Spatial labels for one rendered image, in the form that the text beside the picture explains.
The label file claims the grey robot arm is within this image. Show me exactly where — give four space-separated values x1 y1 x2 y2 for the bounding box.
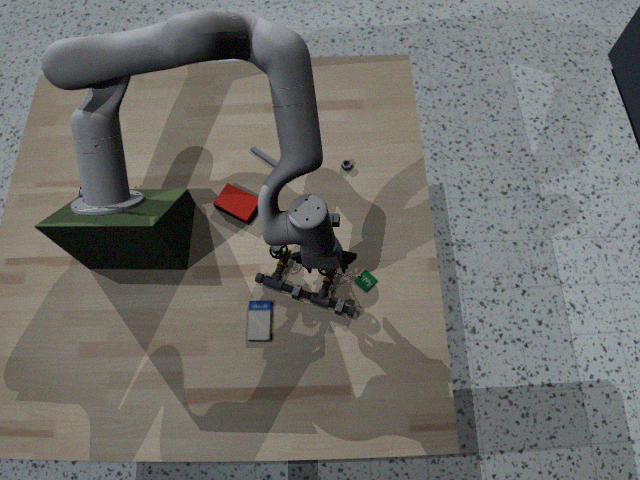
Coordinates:
42 10 340 257

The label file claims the red box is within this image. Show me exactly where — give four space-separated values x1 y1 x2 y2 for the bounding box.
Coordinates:
213 183 258 225

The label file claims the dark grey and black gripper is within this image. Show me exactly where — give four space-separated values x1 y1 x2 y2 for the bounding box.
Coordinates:
290 237 357 273

